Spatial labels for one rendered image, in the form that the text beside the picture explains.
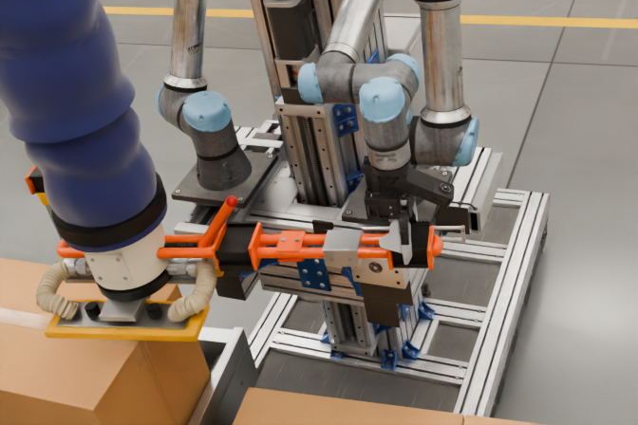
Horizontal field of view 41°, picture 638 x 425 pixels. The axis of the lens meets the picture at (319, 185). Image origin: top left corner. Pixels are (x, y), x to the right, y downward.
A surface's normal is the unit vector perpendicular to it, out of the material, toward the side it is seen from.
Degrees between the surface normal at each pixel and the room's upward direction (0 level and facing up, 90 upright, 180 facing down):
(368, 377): 0
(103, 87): 100
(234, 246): 1
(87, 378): 0
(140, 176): 77
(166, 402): 90
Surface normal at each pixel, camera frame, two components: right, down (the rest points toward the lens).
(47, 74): 0.33, 0.35
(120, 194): 0.51, 0.18
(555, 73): -0.17, -0.79
